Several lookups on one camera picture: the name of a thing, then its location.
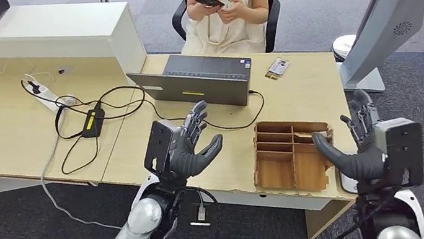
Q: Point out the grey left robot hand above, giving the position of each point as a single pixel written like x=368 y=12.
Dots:
x=188 y=157

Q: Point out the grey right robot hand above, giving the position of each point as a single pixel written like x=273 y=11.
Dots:
x=363 y=161

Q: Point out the person's right hand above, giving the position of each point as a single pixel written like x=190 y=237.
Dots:
x=201 y=11

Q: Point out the person's left hand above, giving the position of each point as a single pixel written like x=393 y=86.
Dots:
x=232 y=10

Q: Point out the black phone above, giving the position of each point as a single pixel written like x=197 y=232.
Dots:
x=208 y=1

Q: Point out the white ID card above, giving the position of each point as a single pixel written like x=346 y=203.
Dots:
x=280 y=67

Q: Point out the person's left forearm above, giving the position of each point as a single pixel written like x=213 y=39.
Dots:
x=255 y=15

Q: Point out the gold room key card stack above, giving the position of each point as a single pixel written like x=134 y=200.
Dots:
x=270 y=76

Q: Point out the black office chair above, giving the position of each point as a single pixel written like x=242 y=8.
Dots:
x=181 y=19

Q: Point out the white paper slip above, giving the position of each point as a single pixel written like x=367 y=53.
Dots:
x=305 y=135

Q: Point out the wooden desk leg panel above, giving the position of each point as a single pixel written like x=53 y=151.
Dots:
x=325 y=220

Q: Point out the grey laptop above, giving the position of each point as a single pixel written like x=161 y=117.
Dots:
x=198 y=83

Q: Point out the wooden divided organizer box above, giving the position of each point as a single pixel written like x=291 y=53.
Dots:
x=284 y=162

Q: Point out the black power adapter yellow label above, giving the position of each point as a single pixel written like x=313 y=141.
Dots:
x=93 y=122

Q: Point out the white round base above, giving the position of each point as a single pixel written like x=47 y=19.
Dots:
x=343 y=45

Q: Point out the white counter shelf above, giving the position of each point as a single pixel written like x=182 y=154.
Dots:
x=58 y=32

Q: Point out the small dark desk grommet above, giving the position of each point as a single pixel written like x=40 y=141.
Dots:
x=63 y=69

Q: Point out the white power strip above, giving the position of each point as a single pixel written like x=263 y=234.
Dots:
x=44 y=92

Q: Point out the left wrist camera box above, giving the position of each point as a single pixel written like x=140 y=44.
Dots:
x=158 y=147

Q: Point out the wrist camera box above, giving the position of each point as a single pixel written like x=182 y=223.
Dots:
x=403 y=149
x=158 y=147

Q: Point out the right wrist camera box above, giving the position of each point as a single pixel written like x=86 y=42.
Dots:
x=403 y=149

